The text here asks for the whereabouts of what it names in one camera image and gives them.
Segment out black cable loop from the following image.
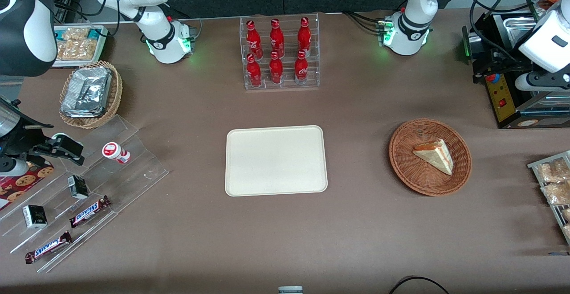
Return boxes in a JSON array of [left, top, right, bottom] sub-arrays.
[[389, 276, 450, 294]]

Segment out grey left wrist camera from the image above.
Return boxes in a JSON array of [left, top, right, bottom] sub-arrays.
[[515, 72, 570, 92]]

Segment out red cookie box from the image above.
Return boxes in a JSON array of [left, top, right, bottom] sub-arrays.
[[0, 163, 55, 211]]

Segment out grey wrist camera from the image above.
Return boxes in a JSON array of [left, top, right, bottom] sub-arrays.
[[0, 157, 28, 177], [515, 72, 570, 92]]

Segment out black base cable bundle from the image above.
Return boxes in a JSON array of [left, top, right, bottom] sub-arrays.
[[342, 11, 386, 35]]

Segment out white tray of snack packs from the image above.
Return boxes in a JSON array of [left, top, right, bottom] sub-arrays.
[[53, 24, 110, 68]]

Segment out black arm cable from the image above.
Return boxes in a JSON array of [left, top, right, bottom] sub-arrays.
[[460, 0, 539, 63], [53, 0, 122, 36]]

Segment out black food warmer cabinet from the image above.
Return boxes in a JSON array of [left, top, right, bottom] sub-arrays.
[[462, 0, 570, 130]]

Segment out snickers chocolate bar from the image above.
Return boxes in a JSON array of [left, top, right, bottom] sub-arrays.
[[69, 196, 111, 228], [24, 231, 73, 264]]

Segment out triangular sandwich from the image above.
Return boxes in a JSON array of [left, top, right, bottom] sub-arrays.
[[412, 139, 454, 176]]

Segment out clear acrylic stepped display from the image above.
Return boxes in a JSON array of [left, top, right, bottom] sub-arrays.
[[0, 115, 170, 273]]

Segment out tan wicker basket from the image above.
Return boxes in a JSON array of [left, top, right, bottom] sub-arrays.
[[59, 61, 123, 129]]

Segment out silver foil container stack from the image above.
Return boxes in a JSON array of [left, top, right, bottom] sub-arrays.
[[60, 66, 112, 118]]

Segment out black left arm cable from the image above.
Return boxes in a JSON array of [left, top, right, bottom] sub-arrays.
[[460, 0, 539, 63]]

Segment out red cola bottle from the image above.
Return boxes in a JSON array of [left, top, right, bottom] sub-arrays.
[[269, 19, 285, 58], [297, 16, 312, 57], [269, 51, 284, 84], [294, 50, 309, 85], [246, 20, 263, 59], [246, 53, 262, 88]]

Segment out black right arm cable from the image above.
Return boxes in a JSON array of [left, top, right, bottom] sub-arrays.
[[53, 0, 122, 36]]

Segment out clear acrylic bottle rack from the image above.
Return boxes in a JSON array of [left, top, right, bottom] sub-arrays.
[[240, 13, 320, 90]]

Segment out small black carton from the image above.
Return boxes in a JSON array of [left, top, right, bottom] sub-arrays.
[[22, 205, 48, 229], [68, 175, 90, 200]]

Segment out tray of snack bags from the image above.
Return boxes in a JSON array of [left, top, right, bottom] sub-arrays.
[[528, 151, 570, 245]]

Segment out small red white yogurt bottle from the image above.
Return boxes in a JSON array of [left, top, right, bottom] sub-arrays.
[[102, 142, 131, 164]]

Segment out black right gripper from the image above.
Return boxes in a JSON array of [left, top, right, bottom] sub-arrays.
[[0, 100, 85, 166]]

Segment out cream plastic tray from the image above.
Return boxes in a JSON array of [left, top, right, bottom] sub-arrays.
[[225, 125, 328, 197]]

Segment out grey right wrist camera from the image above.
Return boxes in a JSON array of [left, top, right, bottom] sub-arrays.
[[0, 157, 28, 177]]

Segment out round brown wicker basket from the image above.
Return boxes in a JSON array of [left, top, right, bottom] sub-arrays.
[[389, 118, 472, 196]]

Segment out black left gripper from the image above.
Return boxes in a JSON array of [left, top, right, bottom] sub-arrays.
[[473, 47, 536, 84]]

